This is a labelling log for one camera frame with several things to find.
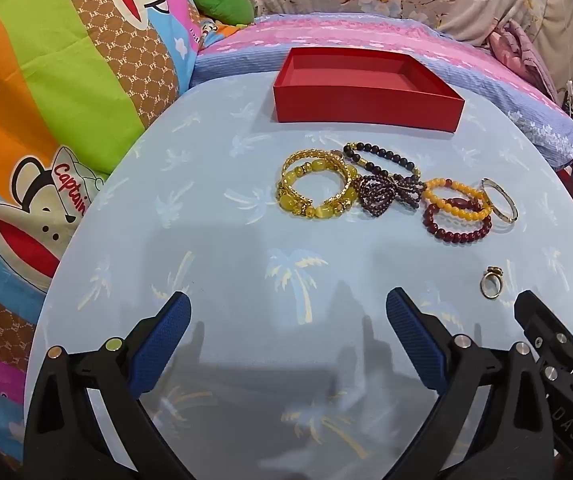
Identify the thin gold bangle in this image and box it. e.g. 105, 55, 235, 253
481, 177, 519, 224

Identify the red cardboard box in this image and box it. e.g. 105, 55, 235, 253
272, 47, 466, 134

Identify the cartoon monkey blanket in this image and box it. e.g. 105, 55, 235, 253
0, 0, 208, 461

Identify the dark red bead bracelet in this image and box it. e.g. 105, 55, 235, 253
421, 199, 493, 244

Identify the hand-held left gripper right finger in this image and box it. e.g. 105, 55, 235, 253
385, 287, 555, 480

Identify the gold ring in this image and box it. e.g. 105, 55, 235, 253
479, 266, 504, 301

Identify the yellow bead gold bracelet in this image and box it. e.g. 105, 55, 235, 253
276, 159, 360, 219

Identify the orange bead bracelet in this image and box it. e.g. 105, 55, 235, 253
425, 177, 493, 222

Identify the pink blue striped blanket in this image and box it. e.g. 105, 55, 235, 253
188, 12, 573, 171

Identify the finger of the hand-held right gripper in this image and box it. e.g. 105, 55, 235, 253
513, 289, 573, 361

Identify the purple cloth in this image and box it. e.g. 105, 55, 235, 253
486, 19, 563, 107

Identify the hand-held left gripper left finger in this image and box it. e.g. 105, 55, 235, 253
24, 291, 192, 480

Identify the garnet bow bracelet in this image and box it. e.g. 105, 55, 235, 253
355, 174, 427, 218

